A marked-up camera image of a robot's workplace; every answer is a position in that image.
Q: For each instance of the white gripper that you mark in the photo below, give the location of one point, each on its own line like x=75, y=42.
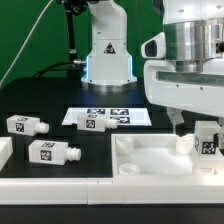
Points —
x=200, y=92

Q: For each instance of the white U-shaped fence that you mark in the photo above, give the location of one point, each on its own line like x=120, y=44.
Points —
x=118, y=189

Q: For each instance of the white marker sheet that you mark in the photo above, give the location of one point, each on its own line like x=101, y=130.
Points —
x=124, y=116

